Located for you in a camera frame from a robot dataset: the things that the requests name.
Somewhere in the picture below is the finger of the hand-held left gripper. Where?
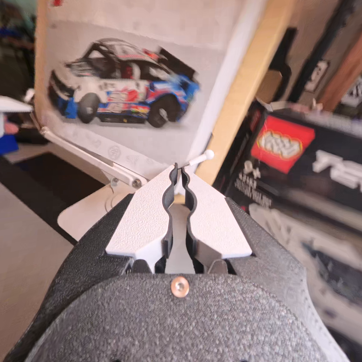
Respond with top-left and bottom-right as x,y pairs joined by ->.
0,96 -> 33,114

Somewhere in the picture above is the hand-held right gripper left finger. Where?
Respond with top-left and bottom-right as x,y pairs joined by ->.
105,163 -> 179,274

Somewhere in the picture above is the lego instruction booklet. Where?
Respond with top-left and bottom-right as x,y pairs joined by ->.
33,0 -> 268,181

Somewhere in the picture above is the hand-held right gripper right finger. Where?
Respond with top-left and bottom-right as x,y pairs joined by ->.
181,166 -> 253,273

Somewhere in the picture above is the black lego set box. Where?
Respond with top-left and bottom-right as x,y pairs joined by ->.
212,99 -> 362,348

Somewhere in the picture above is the wooden board document stand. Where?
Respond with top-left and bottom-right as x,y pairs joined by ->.
30,0 -> 300,244

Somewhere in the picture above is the black white marker sign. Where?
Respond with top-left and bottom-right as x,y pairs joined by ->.
342,82 -> 362,108
307,59 -> 330,91

